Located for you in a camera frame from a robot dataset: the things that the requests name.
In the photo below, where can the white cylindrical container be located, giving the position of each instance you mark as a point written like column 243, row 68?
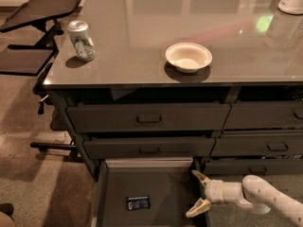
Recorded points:
column 291, row 6

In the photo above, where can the top left drawer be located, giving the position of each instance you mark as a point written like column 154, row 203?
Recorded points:
column 148, row 117

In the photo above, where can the bottom right drawer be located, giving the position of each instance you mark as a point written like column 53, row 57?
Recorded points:
column 256, row 167

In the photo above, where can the dark grey drawer cabinet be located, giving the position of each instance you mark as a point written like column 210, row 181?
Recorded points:
column 256, row 57

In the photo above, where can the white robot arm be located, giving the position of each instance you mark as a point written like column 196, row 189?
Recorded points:
column 252, row 194

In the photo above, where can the dark adjustable stand table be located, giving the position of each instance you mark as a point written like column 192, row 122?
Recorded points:
column 30, row 60

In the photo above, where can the silver green soda can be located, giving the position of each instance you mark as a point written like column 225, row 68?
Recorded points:
column 81, row 40

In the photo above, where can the middle left drawer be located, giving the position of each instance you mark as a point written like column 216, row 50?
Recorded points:
column 98, row 148

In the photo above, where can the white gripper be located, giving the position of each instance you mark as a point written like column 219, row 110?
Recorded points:
column 214, row 191

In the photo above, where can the middle right drawer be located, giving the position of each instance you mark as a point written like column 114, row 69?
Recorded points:
column 258, row 144

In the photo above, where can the open bottom left drawer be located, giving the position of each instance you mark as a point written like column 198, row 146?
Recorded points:
column 168, row 183

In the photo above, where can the white paper bowl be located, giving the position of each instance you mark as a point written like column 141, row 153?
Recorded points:
column 188, row 57

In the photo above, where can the blue rxbar blueberry bar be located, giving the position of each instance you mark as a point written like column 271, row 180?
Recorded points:
column 138, row 203

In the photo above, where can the top right drawer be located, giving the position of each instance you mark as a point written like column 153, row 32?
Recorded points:
column 265, row 115

